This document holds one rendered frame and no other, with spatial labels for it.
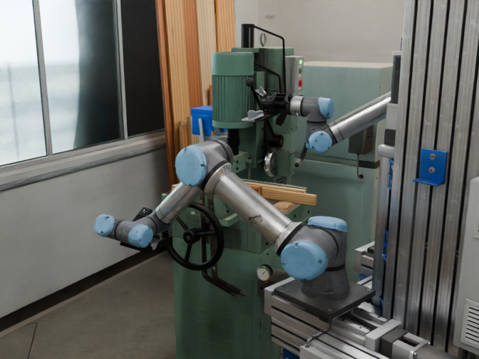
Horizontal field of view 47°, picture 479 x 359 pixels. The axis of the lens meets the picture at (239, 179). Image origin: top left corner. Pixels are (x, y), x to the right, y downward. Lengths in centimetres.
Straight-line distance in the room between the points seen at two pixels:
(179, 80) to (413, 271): 250
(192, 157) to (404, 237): 66
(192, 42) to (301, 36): 113
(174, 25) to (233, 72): 159
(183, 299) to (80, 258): 117
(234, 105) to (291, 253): 93
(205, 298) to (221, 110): 83
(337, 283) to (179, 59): 247
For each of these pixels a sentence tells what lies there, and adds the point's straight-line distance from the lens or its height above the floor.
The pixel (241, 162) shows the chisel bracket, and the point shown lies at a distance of 240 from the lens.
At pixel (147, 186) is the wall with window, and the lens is 390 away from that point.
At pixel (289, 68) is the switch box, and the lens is 253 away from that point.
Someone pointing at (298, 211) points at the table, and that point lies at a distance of 227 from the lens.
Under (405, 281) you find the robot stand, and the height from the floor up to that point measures 88.
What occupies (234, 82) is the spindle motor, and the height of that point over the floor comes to 139.
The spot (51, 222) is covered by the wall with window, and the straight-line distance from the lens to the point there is 336.
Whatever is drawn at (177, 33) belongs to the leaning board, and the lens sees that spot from 383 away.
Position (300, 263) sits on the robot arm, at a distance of 152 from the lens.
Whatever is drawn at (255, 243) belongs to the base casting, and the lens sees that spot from 227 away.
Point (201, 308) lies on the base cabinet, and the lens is 253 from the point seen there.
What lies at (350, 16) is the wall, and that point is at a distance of 459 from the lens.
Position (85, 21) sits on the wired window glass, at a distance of 353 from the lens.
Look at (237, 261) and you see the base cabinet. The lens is 234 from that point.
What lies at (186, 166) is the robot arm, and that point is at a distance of 161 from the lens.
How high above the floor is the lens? 158
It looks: 15 degrees down
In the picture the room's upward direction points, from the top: straight up
